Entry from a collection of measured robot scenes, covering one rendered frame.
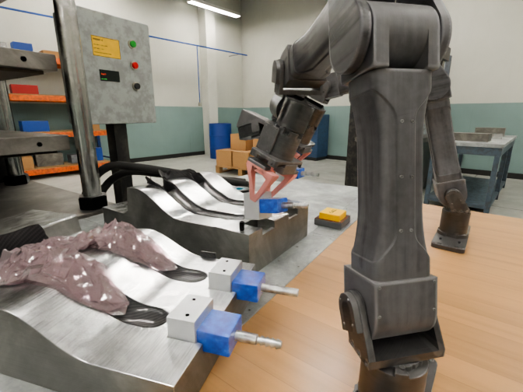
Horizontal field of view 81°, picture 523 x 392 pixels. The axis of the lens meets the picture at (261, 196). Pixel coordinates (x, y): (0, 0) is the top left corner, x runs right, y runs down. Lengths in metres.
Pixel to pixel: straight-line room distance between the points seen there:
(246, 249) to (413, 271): 0.34
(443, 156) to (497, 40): 6.28
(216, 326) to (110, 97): 1.13
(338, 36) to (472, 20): 6.92
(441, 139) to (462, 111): 6.19
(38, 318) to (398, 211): 0.40
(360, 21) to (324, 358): 0.39
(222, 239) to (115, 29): 1.04
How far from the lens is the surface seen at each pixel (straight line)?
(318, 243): 0.77
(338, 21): 0.35
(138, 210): 0.81
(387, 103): 0.31
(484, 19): 7.21
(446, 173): 0.86
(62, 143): 1.23
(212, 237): 0.64
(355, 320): 0.33
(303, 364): 0.45
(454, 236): 0.91
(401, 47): 0.33
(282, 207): 0.59
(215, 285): 0.48
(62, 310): 0.45
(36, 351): 0.46
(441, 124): 0.86
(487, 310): 0.65
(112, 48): 1.42
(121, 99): 1.41
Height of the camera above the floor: 1.11
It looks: 15 degrees down
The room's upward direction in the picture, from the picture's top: straight up
